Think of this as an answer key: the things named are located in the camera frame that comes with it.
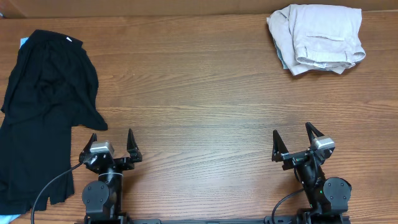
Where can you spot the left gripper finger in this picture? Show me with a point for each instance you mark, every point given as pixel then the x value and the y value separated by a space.
pixel 92 139
pixel 132 147

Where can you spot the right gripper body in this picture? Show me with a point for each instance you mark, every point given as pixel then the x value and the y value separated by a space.
pixel 294 158

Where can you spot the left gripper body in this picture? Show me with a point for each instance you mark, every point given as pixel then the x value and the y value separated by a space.
pixel 121 164

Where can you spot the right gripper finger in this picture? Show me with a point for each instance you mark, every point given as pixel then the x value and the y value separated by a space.
pixel 312 132
pixel 279 150

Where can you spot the black t-shirt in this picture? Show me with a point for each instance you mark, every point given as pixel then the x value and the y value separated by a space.
pixel 51 89

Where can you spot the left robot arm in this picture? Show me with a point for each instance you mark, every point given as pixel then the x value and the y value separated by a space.
pixel 103 198

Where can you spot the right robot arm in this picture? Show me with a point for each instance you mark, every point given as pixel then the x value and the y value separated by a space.
pixel 328 197

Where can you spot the light blue folded garment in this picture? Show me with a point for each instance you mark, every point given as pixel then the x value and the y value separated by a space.
pixel 279 54

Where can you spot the folded beige shorts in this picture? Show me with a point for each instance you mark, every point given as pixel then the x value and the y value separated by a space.
pixel 317 37

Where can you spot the light blue cloth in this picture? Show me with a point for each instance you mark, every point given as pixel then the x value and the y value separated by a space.
pixel 23 41

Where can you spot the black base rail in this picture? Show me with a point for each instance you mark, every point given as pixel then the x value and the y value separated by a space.
pixel 265 220

